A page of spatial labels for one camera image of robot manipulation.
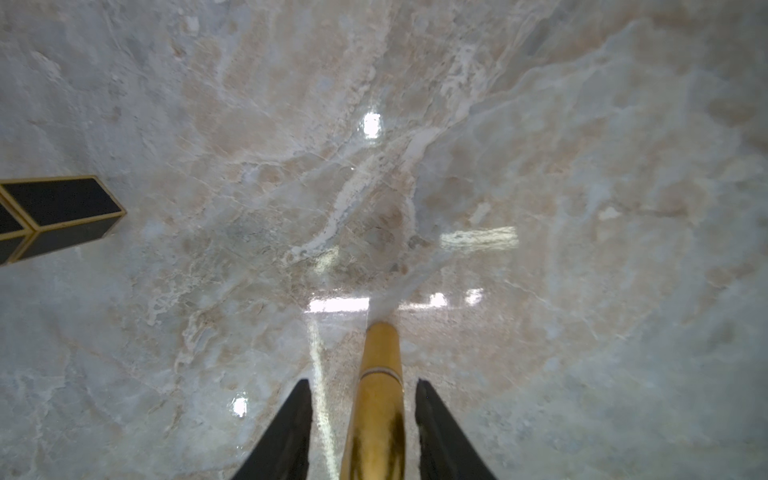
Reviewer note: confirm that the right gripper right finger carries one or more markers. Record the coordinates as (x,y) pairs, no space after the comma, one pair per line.
(445,451)

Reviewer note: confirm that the small yellow green box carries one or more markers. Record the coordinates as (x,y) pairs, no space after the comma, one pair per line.
(43,215)

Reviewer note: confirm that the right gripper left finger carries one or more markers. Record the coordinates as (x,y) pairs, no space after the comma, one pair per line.
(283,450)

